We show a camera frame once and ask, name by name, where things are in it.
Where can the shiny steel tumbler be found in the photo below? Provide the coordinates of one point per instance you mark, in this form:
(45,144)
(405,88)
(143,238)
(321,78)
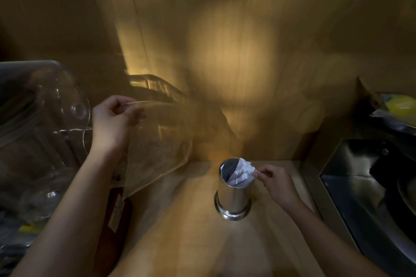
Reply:
(233,200)

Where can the person's left hand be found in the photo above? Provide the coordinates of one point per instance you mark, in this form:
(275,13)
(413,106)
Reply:
(107,127)

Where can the person's left forearm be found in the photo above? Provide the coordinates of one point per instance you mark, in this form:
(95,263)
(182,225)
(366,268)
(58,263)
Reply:
(68,218)

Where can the dark red board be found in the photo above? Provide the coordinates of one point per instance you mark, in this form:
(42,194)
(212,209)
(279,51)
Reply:
(112,247)

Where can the clear plastic bag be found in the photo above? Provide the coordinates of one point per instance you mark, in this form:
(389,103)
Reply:
(159,153)

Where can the person's right forearm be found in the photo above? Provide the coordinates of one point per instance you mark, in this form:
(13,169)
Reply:
(328,241)

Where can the yellow round object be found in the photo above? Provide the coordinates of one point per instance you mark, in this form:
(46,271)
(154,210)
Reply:
(402,105)

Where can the clear plastic lid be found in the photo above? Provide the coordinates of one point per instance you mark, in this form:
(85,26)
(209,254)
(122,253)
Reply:
(156,87)

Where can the person's right thumb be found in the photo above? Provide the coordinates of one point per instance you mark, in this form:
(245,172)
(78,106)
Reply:
(261,178)

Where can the person's left thumb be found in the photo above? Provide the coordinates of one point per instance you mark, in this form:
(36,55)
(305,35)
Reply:
(136,115)

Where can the white paper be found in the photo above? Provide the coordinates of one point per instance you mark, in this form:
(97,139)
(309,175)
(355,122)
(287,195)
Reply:
(242,171)

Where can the white paper tag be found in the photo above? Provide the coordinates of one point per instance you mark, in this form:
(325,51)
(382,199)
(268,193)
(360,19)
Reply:
(116,213)

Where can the stainless steel sink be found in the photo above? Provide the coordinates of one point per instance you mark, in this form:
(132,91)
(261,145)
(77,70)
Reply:
(364,195)

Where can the large clear plastic container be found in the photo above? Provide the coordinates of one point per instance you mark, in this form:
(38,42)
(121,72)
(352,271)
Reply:
(35,143)

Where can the person's right hand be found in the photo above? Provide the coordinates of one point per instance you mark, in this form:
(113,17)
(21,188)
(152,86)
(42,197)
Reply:
(280,187)

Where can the crinkled plastic wrapper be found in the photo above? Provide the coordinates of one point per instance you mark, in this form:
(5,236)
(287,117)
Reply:
(383,117)

